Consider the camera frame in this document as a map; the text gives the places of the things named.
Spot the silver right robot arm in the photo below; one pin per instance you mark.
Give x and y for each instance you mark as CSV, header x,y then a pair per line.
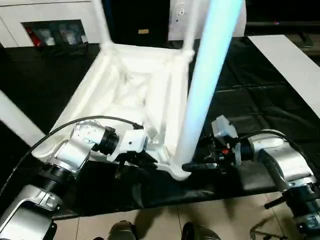
x,y
282,160

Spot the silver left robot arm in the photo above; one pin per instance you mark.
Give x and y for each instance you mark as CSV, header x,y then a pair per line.
x,y
75,147

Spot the dark left robot foot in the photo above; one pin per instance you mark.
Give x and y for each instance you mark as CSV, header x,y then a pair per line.
x,y
122,231

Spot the dark robot foot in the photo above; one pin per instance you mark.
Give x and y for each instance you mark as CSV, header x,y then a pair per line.
x,y
122,231
200,231

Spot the dark right robot foot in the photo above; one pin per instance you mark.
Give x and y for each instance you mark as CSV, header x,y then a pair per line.
x,y
200,231

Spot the black rod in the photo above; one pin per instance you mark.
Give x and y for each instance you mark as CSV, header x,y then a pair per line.
x,y
275,202

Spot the flat white board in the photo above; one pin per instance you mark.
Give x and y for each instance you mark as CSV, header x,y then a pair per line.
x,y
292,65

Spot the white panel with screw holes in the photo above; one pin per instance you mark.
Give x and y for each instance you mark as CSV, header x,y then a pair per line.
x,y
235,20

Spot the black bar with red light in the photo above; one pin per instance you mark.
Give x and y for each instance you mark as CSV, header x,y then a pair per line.
x,y
282,23

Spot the white glass-door cabinet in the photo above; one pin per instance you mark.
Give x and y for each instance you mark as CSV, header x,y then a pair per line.
x,y
50,15

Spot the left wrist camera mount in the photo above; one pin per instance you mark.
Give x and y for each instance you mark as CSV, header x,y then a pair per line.
x,y
131,142

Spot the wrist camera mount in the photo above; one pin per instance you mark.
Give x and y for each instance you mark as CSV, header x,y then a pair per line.
x,y
223,127
131,142

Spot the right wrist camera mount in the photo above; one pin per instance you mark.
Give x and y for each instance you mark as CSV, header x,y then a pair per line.
x,y
223,127

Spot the chrome tube frame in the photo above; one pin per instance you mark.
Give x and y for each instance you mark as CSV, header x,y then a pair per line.
x,y
265,231

